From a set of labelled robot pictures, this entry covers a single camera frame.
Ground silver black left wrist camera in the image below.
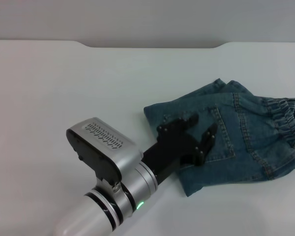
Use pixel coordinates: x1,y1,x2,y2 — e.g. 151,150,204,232
65,117,144,188

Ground blue denim shorts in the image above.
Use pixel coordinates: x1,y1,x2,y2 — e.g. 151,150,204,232
144,78,295,198

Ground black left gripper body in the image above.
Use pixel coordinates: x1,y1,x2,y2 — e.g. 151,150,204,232
141,127,200,184

